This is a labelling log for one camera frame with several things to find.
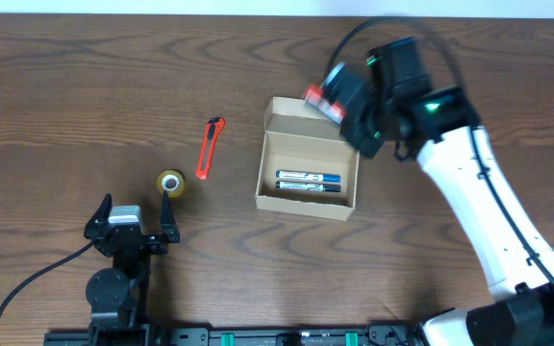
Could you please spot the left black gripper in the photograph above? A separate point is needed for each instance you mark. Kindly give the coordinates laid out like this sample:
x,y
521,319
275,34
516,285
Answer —
x,y
169,231

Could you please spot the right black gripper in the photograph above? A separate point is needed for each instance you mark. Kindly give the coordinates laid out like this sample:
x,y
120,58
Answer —
x,y
351,135

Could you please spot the red and black stapler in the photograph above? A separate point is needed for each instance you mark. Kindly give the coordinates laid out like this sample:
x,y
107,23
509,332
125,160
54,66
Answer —
x,y
333,110

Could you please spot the yellow tape roll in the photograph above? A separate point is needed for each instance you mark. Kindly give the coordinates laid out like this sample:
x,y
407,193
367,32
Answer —
x,y
171,182

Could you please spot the blue marker pen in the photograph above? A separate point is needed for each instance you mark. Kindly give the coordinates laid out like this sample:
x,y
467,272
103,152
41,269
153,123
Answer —
x,y
307,176

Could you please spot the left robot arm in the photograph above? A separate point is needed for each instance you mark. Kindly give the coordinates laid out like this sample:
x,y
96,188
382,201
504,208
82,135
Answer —
x,y
117,295

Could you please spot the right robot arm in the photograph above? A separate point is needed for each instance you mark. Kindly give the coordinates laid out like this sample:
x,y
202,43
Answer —
x,y
442,132

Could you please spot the open cardboard box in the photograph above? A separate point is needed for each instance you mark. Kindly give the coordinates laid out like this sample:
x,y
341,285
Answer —
x,y
298,138

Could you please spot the black marker pen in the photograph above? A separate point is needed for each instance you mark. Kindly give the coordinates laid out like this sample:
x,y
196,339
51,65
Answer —
x,y
308,186

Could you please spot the orange utility knife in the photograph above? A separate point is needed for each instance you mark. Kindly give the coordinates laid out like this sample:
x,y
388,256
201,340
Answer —
x,y
213,128

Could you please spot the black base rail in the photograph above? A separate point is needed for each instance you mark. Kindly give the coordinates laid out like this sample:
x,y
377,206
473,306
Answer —
x,y
149,335

